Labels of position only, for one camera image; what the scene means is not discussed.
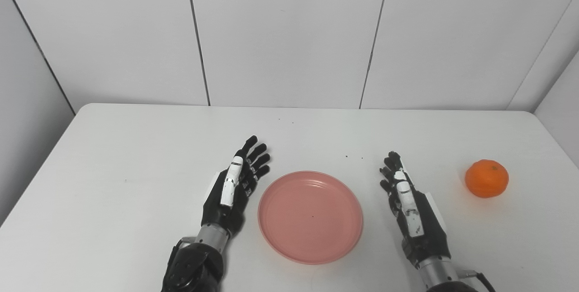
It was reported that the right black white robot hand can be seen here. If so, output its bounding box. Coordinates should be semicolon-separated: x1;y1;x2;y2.
380;151;451;269

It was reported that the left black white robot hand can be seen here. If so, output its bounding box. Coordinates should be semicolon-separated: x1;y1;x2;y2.
201;136;271;238

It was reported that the orange fruit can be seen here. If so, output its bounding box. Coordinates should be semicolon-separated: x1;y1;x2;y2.
465;160;509;198

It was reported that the pink round plate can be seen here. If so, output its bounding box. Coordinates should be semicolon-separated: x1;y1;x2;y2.
258;171;364;265

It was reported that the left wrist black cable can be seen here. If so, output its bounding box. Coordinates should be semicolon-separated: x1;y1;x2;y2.
166;237;196;279

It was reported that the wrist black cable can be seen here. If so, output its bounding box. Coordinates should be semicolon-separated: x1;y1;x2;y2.
166;237;196;279
459;270;498;292

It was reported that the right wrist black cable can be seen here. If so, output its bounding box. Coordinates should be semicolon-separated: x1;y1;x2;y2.
459;270;498;292

